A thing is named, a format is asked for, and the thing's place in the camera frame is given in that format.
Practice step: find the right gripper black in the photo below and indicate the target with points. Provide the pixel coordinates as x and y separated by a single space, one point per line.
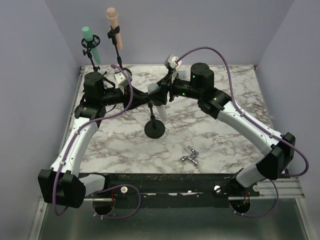
166 85

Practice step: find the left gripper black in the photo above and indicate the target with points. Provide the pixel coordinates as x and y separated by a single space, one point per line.
138 98

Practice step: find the white microphone grey mesh head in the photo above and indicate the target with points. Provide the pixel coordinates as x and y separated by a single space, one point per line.
153 91

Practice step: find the black round-base microphone stand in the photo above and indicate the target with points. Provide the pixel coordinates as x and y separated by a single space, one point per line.
154 128

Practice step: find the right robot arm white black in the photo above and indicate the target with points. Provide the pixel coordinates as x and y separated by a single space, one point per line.
277 148

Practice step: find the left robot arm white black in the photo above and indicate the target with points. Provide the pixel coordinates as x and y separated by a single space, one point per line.
61 185

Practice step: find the black tall round-base stand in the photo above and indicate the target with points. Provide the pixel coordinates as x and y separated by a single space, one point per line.
113 34

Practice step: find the green microphone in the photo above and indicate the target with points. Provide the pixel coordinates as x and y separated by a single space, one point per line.
86 31

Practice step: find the peach microphone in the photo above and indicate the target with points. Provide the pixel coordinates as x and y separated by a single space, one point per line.
112 15

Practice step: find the chrome faucet tap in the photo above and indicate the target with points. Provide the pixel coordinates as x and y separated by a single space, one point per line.
192 157

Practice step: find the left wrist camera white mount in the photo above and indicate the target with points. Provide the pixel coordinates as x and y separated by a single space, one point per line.
121 79

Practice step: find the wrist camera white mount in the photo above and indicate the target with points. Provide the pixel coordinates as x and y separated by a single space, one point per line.
173 64
121 79

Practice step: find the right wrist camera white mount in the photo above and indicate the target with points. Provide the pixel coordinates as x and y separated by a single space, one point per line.
173 64

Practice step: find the black tripod shock-mount stand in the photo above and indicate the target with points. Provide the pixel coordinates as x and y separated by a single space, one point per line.
90 44

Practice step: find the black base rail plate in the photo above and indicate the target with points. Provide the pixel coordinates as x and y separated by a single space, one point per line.
171 190

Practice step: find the aluminium frame rail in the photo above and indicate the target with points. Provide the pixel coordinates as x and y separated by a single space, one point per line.
288 188

